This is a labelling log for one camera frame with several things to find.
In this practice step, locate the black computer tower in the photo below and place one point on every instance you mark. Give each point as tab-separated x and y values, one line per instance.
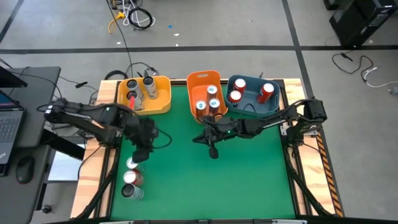
348	25

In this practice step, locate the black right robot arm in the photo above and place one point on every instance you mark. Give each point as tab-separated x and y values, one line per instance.
298	113

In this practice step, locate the blue silver Red Bull can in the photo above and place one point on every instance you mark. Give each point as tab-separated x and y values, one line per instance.
130	164
212	89
214	103
201	105

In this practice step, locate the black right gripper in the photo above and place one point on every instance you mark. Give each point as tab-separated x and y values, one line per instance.
224	130

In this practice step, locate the blue-grey plastic bin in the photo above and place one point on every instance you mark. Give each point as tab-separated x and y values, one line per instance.
252	102

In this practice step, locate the black computer mouse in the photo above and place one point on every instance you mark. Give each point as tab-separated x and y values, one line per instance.
24	168

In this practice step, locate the black side desk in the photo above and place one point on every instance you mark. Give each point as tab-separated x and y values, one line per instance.
34	93

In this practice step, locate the black caster wheel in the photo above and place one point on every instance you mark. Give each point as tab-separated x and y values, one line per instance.
46	209

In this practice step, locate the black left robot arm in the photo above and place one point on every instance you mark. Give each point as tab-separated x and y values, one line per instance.
81	119

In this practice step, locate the orange plastic bin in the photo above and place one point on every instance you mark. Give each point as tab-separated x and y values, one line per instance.
196	93

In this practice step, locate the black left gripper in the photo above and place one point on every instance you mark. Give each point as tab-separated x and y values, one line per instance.
141	133

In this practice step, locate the yellow plastic bin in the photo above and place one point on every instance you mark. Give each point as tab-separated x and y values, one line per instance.
160	96

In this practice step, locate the open laptop computer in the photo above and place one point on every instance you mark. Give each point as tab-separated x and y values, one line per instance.
9	127

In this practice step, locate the black flat monitor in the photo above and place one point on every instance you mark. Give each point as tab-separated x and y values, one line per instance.
9	79

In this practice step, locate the silver arm base bracket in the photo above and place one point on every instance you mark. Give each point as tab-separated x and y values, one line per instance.
283	130

